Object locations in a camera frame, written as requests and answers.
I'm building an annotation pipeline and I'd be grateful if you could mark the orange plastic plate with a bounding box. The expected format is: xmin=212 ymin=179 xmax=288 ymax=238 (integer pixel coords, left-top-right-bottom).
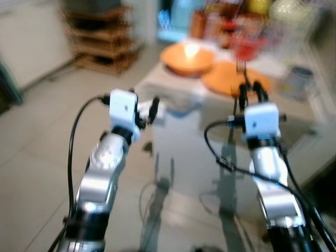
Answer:
xmin=202 ymin=61 xmax=274 ymax=99

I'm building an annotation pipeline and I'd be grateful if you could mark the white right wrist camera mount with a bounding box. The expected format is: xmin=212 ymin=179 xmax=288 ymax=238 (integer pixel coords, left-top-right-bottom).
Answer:
xmin=244 ymin=102 xmax=280 ymax=141

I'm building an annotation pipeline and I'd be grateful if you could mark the orange plastic bowl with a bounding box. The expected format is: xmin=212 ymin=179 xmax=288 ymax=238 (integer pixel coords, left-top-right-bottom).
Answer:
xmin=160 ymin=43 xmax=216 ymax=78

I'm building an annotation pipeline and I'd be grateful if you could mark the grey mug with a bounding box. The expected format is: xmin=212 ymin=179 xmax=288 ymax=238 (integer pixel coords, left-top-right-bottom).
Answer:
xmin=286 ymin=65 xmax=316 ymax=101

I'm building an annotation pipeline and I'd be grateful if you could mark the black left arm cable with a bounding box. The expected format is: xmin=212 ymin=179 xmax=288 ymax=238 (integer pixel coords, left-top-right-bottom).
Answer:
xmin=66 ymin=95 xmax=111 ymax=221

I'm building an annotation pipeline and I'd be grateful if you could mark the white printed carton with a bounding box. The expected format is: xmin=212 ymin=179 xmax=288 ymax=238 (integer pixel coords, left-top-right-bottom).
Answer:
xmin=272 ymin=0 xmax=317 ymax=54

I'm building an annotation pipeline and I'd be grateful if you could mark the silver metal fork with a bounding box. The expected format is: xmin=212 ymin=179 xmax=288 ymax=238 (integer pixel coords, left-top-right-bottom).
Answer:
xmin=236 ymin=59 xmax=249 ymax=88

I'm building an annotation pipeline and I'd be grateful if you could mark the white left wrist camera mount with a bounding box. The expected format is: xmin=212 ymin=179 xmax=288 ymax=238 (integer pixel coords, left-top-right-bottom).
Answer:
xmin=109 ymin=89 xmax=141 ymax=143

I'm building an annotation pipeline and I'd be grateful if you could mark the wooden slatted shelf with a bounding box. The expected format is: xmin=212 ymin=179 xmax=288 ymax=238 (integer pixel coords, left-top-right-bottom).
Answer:
xmin=62 ymin=4 xmax=141 ymax=76

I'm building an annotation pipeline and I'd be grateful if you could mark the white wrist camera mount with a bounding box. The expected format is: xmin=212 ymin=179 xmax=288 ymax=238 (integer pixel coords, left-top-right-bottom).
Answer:
xmin=109 ymin=89 xmax=141 ymax=143
xmin=244 ymin=102 xmax=280 ymax=141

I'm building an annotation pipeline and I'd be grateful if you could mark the beige table cloth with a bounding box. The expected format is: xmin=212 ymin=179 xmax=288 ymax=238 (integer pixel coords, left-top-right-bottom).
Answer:
xmin=135 ymin=58 xmax=322 ymax=158

